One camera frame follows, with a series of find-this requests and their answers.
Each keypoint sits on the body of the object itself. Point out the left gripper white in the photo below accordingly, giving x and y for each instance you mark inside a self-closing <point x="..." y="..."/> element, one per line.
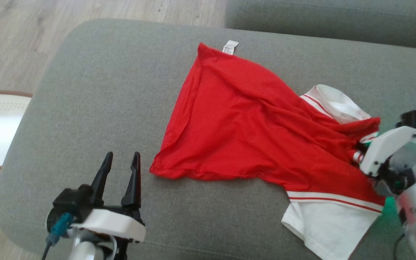
<point x="114" y="224"/>

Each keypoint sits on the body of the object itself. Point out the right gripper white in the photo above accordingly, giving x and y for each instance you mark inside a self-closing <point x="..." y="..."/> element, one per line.
<point x="385" y="148"/>

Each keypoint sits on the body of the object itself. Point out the red Bulls jersey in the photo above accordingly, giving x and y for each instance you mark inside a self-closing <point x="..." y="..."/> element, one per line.
<point x="237" y="122"/>

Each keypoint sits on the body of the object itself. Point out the large grey sofa seat cushion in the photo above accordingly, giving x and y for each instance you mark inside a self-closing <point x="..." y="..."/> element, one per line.
<point x="103" y="108"/>

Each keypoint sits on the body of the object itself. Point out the small grey sofa cushion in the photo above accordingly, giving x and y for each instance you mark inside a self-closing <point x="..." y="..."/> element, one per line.
<point x="338" y="18"/>

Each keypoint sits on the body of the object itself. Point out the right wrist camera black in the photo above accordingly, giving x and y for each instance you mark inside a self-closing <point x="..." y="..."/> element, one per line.
<point x="410" y="118"/>

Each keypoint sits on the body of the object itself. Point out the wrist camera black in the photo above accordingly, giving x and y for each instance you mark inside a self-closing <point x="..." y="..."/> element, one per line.
<point x="410" y="118"/>
<point x="70" y="204"/>

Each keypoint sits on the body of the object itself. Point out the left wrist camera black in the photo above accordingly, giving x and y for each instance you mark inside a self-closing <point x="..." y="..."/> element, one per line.
<point x="70" y="204"/>

